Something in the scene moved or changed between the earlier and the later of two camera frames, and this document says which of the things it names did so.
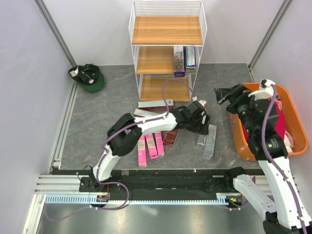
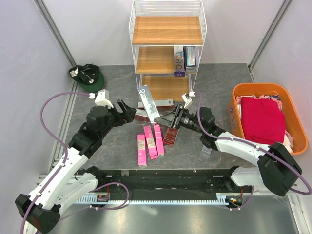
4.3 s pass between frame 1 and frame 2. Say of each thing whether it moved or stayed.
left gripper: moved
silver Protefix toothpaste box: moved
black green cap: stayed
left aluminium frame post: stayed
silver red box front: stayed
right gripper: moved
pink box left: stayed
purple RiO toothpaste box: stayed
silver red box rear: stayed
